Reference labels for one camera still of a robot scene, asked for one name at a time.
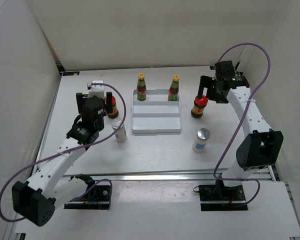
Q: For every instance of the tall sauce bottle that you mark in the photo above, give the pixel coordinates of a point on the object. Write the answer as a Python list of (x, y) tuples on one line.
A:
[(173, 94), (141, 87)]

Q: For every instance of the aluminium front rail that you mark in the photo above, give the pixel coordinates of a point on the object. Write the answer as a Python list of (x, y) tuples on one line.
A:
[(186, 175)]

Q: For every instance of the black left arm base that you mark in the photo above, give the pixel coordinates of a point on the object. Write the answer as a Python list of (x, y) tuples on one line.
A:
[(99, 198)]

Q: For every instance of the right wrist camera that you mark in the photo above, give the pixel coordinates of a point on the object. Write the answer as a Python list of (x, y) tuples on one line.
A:
[(224, 70)]

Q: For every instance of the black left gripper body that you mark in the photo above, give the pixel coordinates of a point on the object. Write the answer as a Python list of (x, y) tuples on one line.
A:
[(100, 125)]

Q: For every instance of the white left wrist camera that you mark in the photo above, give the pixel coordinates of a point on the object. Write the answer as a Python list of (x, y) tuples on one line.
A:
[(96, 90)]

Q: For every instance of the aluminium right rail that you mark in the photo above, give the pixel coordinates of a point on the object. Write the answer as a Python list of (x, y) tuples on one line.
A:
[(272, 176)]

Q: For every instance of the white tiered organizer tray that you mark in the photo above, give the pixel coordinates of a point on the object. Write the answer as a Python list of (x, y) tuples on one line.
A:
[(156, 114)]

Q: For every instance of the red-lid sauce jar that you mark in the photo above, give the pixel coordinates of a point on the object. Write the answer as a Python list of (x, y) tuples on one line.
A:
[(115, 111), (199, 106)]

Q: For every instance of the left black corner bracket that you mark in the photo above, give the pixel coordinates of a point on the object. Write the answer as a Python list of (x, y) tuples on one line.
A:
[(71, 73)]

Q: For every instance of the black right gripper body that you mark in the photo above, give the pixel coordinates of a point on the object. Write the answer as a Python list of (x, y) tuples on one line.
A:
[(213, 94)]

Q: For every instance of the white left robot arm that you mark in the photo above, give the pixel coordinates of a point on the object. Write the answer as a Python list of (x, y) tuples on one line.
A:
[(37, 198)]

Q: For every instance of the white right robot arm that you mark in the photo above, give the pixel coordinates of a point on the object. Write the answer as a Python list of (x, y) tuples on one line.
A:
[(261, 145)]

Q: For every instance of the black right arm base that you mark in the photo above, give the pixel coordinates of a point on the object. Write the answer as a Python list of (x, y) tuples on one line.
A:
[(215, 198)]

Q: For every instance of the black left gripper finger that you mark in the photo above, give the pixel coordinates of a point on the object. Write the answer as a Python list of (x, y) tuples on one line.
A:
[(80, 101), (109, 102)]

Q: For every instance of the aluminium rail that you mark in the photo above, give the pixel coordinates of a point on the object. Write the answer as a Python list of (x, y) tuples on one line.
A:
[(272, 176), (186, 175)]

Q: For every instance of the white shaker bottle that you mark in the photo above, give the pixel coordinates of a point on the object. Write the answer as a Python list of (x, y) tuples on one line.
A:
[(201, 139), (120, 130)]

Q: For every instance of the left white shaker bottle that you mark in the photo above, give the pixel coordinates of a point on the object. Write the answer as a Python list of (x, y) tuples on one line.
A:
[(120, 130)]

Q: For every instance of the right white shaker bottle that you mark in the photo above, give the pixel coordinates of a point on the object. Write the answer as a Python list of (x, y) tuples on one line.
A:
[(201, 139)]

